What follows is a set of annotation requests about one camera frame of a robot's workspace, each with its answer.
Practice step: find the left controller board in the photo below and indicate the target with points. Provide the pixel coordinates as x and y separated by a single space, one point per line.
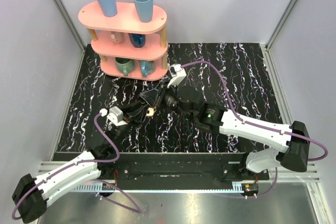
108 186

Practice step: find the green ceramic mug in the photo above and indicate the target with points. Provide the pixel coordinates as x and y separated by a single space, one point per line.
125 66

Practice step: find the right controller board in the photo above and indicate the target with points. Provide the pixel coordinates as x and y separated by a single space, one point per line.
251 187

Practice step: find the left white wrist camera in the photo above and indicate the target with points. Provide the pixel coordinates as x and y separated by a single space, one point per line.
114 115

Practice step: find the controller board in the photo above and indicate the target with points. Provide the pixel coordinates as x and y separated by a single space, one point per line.
108 186
251 187

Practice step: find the short light blue cup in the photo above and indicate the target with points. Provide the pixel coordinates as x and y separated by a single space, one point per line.
144 9

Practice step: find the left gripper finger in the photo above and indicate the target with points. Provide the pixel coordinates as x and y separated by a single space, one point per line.
133 108
136 118

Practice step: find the blue butterfly mug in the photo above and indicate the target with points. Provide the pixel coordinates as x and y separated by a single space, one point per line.
147 67

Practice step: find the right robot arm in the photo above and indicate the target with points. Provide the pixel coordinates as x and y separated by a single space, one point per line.
287 144

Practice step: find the pink mug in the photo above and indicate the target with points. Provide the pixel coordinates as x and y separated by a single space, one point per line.
117 37

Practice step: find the beige earbud charging case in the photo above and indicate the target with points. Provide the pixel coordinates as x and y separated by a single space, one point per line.
150 112

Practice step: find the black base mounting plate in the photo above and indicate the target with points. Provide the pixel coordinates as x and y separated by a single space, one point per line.
177 171

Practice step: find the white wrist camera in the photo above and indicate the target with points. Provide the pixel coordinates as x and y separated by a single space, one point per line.
114 115
177 75

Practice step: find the dark blue mug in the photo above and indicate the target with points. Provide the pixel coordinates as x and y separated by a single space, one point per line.
137 40

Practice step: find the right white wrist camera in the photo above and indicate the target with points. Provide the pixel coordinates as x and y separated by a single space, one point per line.
177 75

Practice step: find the pink three-tier wooden shelf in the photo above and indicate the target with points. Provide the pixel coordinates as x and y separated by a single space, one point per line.
127 21

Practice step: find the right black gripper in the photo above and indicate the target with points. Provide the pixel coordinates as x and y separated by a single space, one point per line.
151 97

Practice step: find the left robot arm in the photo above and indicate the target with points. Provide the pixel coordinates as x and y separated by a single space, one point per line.
33 195

